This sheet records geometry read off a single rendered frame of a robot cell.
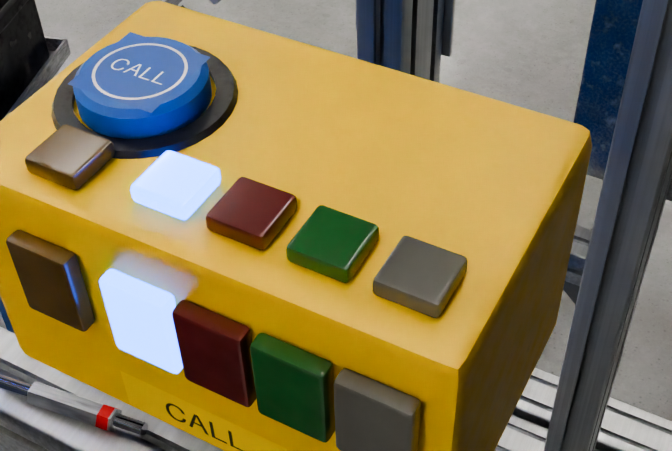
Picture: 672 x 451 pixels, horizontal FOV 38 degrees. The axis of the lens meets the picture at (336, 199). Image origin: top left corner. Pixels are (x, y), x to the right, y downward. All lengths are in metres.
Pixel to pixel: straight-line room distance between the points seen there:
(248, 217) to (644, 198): 0.62
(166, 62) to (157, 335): 0.08
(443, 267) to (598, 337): 0.74
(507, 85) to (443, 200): 1.85
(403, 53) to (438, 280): 0.62
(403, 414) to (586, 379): 0.82
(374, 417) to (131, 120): 0.11
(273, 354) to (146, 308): 0.04
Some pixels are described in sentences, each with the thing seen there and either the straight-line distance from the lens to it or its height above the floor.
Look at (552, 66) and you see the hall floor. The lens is 2.18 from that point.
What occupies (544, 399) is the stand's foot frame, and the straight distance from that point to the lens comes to 1.46.
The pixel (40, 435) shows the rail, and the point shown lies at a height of 0.86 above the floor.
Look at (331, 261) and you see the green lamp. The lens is 0.24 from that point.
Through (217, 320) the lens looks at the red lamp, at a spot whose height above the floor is 1.06.
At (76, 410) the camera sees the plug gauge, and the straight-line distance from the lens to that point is 0.48.
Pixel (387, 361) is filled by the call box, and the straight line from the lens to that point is 0.24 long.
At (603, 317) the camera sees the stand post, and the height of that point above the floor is 0.54.
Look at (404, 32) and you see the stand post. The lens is 0.84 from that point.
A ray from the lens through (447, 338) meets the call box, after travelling 0.23.
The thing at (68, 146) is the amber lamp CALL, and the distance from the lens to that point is 0.28.
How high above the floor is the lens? 1.25
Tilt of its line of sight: 43 degrees down
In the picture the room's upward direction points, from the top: 2 degrees counter-clockwise
